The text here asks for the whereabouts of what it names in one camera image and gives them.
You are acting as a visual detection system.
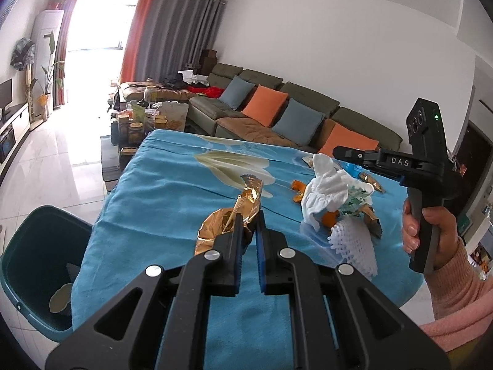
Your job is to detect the black television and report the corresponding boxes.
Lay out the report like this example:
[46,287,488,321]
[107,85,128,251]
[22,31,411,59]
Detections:
[0,78,13,110]

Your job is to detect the blue flower-print blanket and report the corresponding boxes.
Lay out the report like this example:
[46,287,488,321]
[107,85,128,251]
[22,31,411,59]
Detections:
[71,129,405,370]

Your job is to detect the orange and grey curtain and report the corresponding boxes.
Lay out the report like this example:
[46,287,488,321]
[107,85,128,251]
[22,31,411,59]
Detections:
[119,0,228,85]

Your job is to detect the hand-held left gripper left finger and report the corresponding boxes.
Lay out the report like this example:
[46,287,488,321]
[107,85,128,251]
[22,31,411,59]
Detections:
[44,211,247,370]

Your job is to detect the red cloth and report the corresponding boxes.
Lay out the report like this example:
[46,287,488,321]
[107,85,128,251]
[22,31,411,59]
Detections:
[193,86,226,99]

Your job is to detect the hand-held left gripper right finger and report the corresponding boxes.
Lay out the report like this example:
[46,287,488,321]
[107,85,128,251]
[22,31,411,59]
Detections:
[254,210,451,370]

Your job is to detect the blue-grey cushion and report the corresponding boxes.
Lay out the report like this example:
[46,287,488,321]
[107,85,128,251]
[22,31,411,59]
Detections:
[272,98,325,147]
[219,75,257,110]

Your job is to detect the cluster of food jars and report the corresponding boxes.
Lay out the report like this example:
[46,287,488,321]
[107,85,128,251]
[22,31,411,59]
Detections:
[110,85,189,147]

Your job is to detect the brown cardboard boxes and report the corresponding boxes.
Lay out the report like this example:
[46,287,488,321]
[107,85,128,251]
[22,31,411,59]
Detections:
[201,49,219,76]

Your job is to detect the teal plastic trash bin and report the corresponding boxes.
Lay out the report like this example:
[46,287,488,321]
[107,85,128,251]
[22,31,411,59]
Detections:
[0,205,95,343]

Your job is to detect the person's right hand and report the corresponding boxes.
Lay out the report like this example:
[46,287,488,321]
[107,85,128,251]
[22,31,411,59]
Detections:
[401,198,463,272]

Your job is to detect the dark red curtain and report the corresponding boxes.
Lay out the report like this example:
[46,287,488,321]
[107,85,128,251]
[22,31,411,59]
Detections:
[50,0,85,109]

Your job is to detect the green printed packet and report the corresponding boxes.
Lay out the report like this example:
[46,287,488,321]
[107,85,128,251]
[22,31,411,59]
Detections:
[341,187,372,214]

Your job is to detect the dark wooden door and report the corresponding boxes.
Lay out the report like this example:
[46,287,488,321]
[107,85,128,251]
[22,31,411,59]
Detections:
[454,120,480,201]

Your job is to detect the white television cabinet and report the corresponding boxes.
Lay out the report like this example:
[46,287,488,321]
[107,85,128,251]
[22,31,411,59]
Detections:
[0,102,31,178]

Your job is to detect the beige round scrap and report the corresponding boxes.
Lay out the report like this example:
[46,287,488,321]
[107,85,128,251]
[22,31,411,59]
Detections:
[49,283,74,314]

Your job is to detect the orange cushion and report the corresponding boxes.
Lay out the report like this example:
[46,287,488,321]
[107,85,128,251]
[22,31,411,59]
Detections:
[318,122,380,158]
[242,85,289,128]

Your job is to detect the brown gold snack wrapper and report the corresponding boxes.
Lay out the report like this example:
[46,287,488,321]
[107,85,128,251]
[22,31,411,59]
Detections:
[360,204,385,239]

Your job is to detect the white standing air conditioner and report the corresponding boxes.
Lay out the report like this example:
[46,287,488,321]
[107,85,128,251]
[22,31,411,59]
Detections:
[29,10,65,116]

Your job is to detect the white tissue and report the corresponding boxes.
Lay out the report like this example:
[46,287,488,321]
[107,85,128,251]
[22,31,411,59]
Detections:
[300,153,376,232]

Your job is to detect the covered standing fan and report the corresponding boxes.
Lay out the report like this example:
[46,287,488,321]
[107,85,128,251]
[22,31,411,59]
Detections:
[11,38,37,72]

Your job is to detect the white foam fruit net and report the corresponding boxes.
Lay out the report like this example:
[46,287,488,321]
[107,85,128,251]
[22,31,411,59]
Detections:
[328,218,379,280]

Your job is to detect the clear plastic bag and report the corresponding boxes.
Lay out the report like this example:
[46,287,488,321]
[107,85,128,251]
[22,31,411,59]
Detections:
[300,221,347,265]

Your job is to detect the dark glass coffee table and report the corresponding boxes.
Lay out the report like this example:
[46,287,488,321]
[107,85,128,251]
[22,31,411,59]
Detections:
[101,96,193,182]

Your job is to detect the small gold candy wrapper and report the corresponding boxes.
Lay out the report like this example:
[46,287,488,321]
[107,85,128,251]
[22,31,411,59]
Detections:
[358,173,386,193]

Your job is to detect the green brown sectional sofa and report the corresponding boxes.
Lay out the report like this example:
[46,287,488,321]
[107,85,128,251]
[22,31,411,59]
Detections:
[117,63,403,155]

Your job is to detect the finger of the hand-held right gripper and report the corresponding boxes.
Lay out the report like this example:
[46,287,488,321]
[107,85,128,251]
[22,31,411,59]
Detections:
[333,146,383,172]

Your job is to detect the white plastic bag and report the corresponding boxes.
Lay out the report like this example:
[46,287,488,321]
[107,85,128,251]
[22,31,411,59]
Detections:
[178,69,209,85]

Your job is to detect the gold foil wrapper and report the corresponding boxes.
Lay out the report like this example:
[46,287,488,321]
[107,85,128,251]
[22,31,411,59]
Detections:
[194,175,264,257]

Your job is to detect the tall potted plant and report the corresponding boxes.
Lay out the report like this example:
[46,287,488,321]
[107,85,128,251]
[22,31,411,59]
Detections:
[33,31,66,120]

